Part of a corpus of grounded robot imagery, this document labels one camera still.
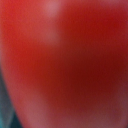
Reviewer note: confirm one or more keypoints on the red toy tomato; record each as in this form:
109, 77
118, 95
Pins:
65, 62

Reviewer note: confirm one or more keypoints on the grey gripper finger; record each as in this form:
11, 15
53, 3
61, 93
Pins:
8, 117

